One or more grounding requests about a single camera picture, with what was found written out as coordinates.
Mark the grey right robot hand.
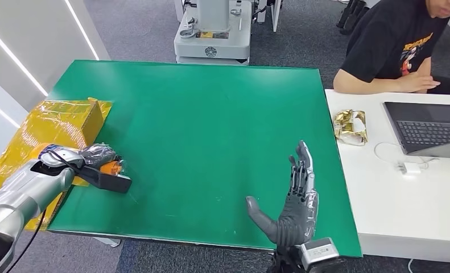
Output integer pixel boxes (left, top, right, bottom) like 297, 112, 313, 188
245, 140, 320, 248

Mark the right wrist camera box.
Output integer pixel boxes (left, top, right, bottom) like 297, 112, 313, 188
299, 237, 341, 273

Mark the white power adapter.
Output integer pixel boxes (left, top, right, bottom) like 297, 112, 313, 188
397, 160, 422, 175

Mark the thin white cable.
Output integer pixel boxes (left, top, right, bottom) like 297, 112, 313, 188
373, 141, 437, 167

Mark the crumpled gold foil wrapper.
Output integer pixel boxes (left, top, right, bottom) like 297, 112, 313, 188
333, 109, 369, 147

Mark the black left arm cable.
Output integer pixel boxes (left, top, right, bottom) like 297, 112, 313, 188
5, 150, 86, 273

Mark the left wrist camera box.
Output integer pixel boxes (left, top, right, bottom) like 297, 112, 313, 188
76, 165, 133, 195

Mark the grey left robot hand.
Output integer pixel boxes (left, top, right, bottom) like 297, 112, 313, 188
79, 142, 125, 170

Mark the dark grey laptop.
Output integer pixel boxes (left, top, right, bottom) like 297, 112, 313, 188
383, 101, 450, 159

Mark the person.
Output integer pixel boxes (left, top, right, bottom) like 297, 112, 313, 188
333, 0, 450, 96

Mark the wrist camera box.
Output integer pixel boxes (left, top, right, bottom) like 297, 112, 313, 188
299, 237, 341, 273
76, 165, 133, 195

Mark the white furniture leg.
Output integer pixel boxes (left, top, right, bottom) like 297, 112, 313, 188
257, 0, 284, 33

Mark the yellow tape-wrapped cardboard box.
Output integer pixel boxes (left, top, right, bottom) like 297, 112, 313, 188
0, 97, 113, 231

